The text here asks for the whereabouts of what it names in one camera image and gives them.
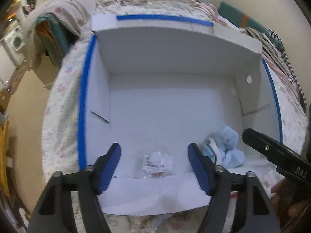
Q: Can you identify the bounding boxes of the beige waffle blanket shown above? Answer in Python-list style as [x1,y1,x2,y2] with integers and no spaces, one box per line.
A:
[22,0,148,69]

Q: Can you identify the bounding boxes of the black white patterned cloth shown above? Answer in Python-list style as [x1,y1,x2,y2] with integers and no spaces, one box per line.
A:
[241,27,307,113]

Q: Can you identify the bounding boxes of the green cushion orange stripe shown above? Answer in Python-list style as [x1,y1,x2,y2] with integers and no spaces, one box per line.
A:
[218,2,285,50]

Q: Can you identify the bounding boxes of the green orange folded clothes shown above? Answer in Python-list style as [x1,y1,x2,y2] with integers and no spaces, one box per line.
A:
[35,13,78,68]

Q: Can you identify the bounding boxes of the light blue plush toy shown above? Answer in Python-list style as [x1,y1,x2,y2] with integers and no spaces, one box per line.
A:
[201,126,246,169]

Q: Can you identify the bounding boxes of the yellow wooden chair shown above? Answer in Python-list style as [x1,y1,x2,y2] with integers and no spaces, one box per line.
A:
[0,120,10,198]

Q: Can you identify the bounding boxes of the white cardboard box blue tape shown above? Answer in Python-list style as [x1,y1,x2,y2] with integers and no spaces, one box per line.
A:
[76,13,284,216]

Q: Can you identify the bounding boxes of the clear plastic bag with label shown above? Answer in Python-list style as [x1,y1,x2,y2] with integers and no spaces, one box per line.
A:
[134,151,173,179]

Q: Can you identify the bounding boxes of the person's right hand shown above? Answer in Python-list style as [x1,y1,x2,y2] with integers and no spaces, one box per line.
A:
[270,178,308,220]

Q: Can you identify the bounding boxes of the white washing machine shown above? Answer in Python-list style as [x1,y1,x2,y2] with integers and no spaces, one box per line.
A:
[4,25,25,66]

